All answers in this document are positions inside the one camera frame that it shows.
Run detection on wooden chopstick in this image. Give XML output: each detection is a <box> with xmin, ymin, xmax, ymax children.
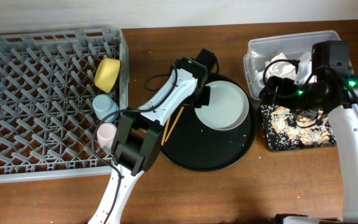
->
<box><xmin>164</xmin><ymin>106</ymin><xmax>184</xmax><ymax>143</ymax></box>
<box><xmin>161</xmin><ymin>117</ymin><xmax>170</xmax><ymax>146</ymax></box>

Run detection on white napkin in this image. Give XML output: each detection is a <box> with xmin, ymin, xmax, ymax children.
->
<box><xmin>253</xmin><ymin>52</ymin><xmax>296</xmax><ymax>83</ymax></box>

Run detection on grey round plate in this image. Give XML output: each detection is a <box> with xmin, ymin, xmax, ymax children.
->
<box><xmin>195</xmin><ymin>80</ymin><xmax>250</xmax><ymax>131</ymax></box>

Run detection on rice and food scraps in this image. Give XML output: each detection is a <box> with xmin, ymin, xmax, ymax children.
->
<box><xmin>268</xmin><ymin>105</ymin><xmax>335</xmax><ymax>147</ymax></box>

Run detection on yellow plastic bowl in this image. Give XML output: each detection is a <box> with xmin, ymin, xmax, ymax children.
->
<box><xmin>94</xmin><ymin>58</ymin><xmax>121</xmax><ymax>93</ymax></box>

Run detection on blue plastic cup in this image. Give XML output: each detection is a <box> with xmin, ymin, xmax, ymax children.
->
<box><xmin>92</xmin><ymin>94</ymin><xmax>119</xmax><ymax>121</ymax></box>

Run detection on pink plastic cup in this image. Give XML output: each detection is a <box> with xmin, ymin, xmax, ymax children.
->
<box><xmin>96</xmin><ymin>123</ymin><xmax>117</xmax><ymax>149</ymax></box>

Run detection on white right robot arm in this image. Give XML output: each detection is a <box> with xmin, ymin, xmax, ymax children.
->
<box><xmin>260</xmin><ymin>40</ymin><xmax>358</xmax><ymax>223</ymax></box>

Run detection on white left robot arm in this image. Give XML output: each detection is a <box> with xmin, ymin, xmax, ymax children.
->
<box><xmin>89</xmin><ymin>49</ymin><xmax>218</xmax><ymax>223</ymax></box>

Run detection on grey plastic dishwasher rack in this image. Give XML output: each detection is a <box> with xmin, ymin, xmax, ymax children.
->
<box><xmin>0</xmin><ymin>27</ymin><xmax>129</xmax><ymax>184</ymax></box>

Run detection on black rectangular tray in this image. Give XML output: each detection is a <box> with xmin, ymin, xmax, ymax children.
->
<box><xmin>259</xmin><ymin>96</ymin><xmax>338</xmax><ymax>152</ymax></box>

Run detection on round black tray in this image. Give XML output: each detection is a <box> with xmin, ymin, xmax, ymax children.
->
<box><xmin>158</xmin><ymin>71</ymin><xmax>257</xmax><ymax>172</ymax></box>

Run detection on clear plastic bin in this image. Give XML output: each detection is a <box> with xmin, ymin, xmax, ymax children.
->
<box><xmin>244</xmin><ymin>30</ymin><xmax>341</xmax><ymax>100</ymax></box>

